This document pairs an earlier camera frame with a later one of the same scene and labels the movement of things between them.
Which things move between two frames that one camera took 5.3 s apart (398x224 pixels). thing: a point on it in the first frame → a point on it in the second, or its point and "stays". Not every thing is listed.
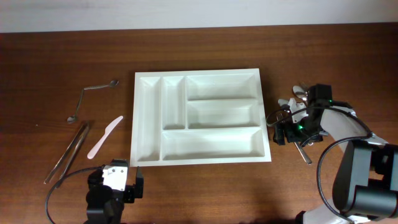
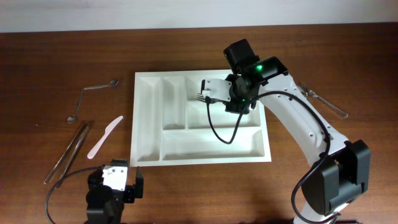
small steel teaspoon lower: x=72 y=119 stays
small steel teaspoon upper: x=112 y=84 stays
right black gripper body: x=281 y=135 → x=235 y=104
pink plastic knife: x=109 y=128 stays
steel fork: x=280 y=115 → x=201 y=98
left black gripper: x=129 y=197 stays
